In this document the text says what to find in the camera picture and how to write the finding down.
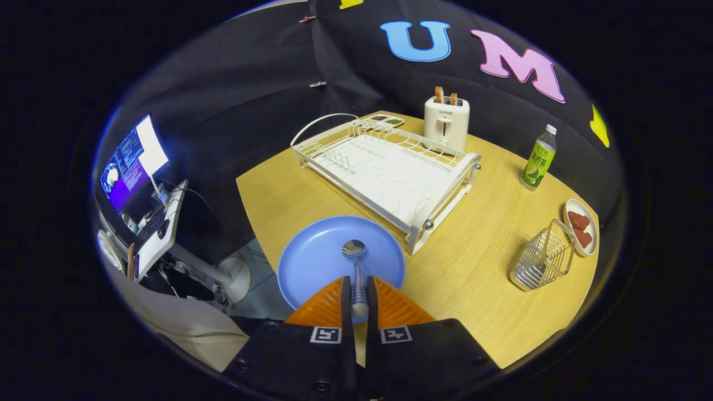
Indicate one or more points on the green tea bottle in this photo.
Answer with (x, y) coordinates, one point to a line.
(537, 164)

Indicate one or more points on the small white oval dish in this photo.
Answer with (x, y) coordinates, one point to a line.
(590, 223)

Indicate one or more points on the white dish rack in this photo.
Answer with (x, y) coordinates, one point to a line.
(390, 172)

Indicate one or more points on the white monitor stand desk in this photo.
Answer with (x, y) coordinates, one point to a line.
(234, 275)

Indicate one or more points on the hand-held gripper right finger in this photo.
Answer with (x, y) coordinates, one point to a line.
(372, 334)

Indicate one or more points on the blue plate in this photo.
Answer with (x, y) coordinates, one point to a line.
(312, 262)

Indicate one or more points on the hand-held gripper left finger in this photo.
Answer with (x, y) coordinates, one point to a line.
(346, 334)

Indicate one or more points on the person's light clothing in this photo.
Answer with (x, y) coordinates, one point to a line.
(184, 328)

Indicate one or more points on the black backdrop cloth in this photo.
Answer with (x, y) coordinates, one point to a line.
(250, 100)

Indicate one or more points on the white divided snack tray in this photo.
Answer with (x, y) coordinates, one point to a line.
(387, 119)

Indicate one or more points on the red food piece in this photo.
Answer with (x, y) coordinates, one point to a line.
(578, 220)
(583, 238)

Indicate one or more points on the black keyboard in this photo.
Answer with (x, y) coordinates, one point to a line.
(150, 225)

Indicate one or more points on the white toaster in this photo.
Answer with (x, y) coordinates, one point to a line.
(445, 125)

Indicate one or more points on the computer monitor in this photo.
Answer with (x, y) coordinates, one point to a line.
(131, 167)

